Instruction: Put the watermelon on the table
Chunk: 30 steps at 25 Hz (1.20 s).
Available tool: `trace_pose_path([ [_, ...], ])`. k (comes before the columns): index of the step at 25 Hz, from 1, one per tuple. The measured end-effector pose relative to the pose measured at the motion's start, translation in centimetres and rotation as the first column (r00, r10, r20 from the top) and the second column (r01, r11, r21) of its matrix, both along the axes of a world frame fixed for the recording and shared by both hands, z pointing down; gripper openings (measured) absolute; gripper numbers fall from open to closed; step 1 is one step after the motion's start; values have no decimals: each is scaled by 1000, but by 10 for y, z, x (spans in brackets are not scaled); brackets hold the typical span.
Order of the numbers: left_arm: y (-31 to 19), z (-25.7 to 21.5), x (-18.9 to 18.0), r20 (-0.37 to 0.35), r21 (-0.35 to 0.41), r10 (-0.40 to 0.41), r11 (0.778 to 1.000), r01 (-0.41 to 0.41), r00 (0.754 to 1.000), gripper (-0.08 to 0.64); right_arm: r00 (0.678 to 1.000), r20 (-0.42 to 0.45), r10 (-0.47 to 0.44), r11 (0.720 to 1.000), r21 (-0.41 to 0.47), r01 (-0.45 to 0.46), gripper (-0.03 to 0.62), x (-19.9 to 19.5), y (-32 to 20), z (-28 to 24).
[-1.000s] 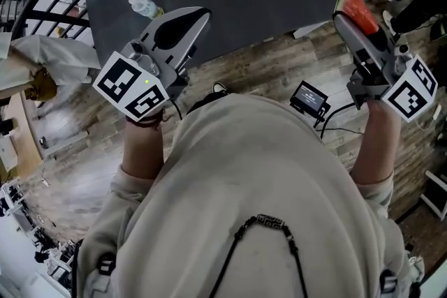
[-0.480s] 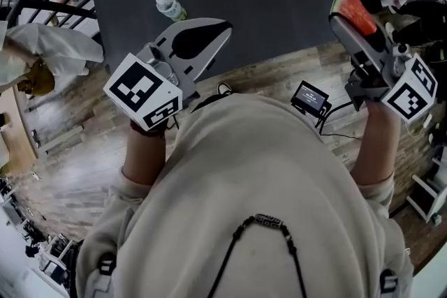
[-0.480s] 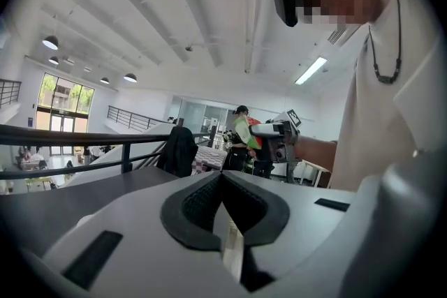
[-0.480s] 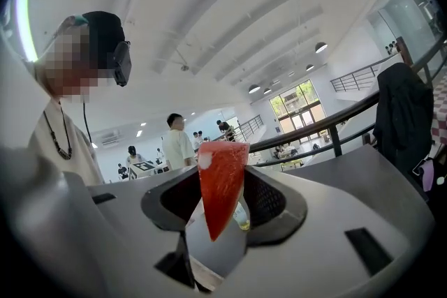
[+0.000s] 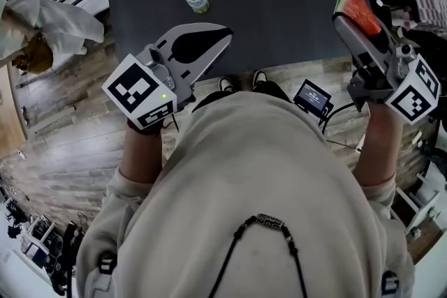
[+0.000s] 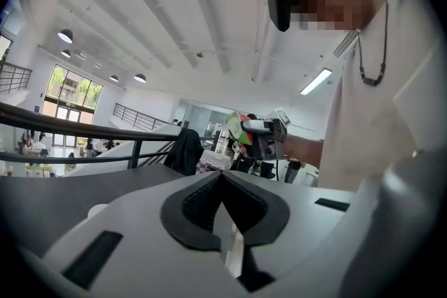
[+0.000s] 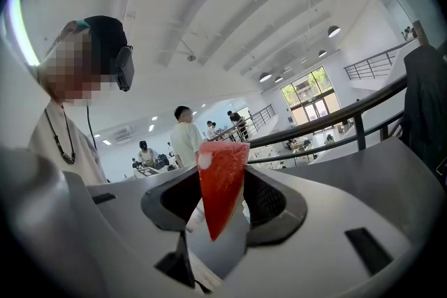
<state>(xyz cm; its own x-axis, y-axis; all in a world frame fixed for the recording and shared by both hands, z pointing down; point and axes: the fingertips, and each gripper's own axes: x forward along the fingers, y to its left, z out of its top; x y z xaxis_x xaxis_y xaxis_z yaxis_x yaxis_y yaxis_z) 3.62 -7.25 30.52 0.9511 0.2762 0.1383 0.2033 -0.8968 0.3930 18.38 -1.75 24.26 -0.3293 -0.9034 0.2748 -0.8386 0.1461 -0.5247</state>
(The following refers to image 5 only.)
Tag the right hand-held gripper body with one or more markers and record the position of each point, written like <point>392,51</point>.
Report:
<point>412,103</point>

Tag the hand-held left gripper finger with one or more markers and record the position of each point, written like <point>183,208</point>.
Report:
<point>188,29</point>
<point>209,61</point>

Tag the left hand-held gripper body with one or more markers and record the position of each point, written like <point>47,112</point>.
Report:
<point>131,87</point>

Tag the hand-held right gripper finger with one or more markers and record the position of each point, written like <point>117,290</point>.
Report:
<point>386,42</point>
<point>356,36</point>

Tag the red watermelon slice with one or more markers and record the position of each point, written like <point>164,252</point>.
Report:
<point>358,8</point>

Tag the person's left forearm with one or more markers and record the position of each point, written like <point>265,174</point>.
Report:
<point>141,157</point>

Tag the person's right forearm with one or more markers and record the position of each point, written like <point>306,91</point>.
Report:
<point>379,150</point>

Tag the black round table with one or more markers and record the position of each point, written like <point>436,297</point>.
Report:
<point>286,21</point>

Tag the person's left shoe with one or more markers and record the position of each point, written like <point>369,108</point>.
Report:
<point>226,83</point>

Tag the person's shoe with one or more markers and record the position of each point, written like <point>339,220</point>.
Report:
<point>259,76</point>
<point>226,83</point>

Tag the person's right shoe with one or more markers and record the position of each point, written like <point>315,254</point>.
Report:
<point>259,76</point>

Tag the person's black trousers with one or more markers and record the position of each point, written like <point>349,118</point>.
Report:
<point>269,89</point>

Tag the small black monitor screen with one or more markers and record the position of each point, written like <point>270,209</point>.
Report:
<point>312,96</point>

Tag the yellow-brown bundle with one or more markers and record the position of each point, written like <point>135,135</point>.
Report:
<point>35,56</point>

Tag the person's beige hoodie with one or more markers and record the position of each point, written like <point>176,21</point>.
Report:
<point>244,178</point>

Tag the white furniture frame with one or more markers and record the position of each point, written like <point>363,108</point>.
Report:
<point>427,192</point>

